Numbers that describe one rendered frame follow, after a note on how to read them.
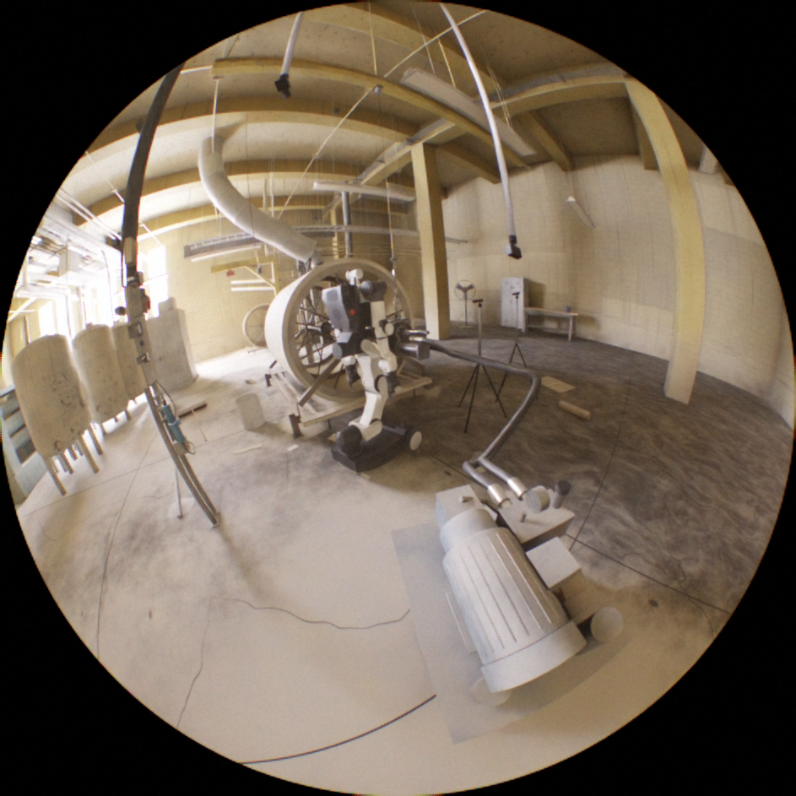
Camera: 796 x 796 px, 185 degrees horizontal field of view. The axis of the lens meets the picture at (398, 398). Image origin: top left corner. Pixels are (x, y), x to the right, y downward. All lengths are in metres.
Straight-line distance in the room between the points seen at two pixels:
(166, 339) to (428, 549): 7.63
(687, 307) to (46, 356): 9.06
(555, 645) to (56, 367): 4.90
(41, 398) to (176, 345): 4.57
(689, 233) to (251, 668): 6.31
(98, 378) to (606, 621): 6.84
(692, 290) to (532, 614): 4.83
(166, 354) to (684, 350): 11.12
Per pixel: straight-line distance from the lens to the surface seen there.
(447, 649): 0.74
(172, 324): 7.74
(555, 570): 0.63
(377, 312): 1.57
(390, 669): 1.26
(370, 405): 1.96
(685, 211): 5.30
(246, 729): 1.50
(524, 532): 0.70
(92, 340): 6.48
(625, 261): 9.38
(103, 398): 6.46
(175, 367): 7.80
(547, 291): 9.82
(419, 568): 0.81
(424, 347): 1.90
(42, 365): 4.58
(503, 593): 0.56
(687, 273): 5.00
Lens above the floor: 1.25
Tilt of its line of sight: 23 degrees down
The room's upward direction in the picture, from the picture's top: 5 degrees counter-clockwise
